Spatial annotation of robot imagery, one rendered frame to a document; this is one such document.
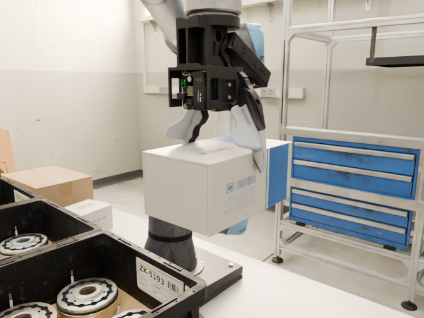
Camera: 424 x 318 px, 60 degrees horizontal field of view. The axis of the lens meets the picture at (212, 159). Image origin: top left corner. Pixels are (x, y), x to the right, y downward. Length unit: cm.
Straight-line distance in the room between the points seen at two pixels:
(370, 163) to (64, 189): 159
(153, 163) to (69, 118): 373
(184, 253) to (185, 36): 60
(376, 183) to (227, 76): 182
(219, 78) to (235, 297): 64
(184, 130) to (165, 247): 45
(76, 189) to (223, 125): 76
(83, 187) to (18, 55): 263
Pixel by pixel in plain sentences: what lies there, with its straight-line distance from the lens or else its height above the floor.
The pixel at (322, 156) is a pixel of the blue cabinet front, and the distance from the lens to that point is 230.
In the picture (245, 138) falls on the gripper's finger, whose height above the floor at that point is 116.
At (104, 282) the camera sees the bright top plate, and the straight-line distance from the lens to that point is 75.
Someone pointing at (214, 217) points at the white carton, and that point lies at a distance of 44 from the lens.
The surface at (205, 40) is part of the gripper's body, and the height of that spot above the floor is 128.
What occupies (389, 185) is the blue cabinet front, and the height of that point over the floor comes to 67.
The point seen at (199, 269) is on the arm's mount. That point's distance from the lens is 99.
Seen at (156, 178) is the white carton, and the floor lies 110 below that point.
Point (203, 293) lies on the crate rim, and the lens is 57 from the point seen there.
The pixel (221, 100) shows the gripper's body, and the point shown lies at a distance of 47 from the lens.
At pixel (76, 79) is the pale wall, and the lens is 424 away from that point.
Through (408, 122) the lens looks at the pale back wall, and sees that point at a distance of 301.
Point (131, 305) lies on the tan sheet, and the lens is 73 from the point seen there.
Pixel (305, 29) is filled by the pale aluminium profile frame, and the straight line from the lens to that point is 233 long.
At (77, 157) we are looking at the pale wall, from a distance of 429.
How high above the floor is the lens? 123
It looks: 12 degrees down
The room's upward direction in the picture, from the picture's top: straight up
